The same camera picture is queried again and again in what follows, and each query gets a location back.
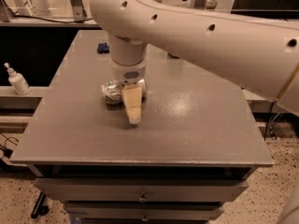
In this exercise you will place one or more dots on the green soda can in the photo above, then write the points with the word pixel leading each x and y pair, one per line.
pixel 173 56

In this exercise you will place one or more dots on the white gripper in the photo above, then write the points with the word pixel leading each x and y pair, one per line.
pixel 128 74

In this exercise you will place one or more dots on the metal bracket left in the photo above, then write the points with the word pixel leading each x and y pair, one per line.
pixel 78 9

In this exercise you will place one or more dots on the grey lower drawer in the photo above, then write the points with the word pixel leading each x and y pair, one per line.
pixel 144 211

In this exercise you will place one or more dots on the white pump bottle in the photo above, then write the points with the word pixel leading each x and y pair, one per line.
pixel 17 80

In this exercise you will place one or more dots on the grey upper drawer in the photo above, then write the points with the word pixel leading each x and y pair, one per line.
pixel 141 190

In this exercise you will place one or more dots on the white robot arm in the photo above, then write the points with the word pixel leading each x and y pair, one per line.
pixel 259 55

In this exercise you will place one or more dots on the black cart leg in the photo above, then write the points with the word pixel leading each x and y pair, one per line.
pixel 40 209

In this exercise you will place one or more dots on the white green 7up can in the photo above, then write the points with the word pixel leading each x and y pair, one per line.
pixel 112 91

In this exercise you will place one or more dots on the grey drawer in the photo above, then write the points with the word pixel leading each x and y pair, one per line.
pixel 141 190
pixel 144 211

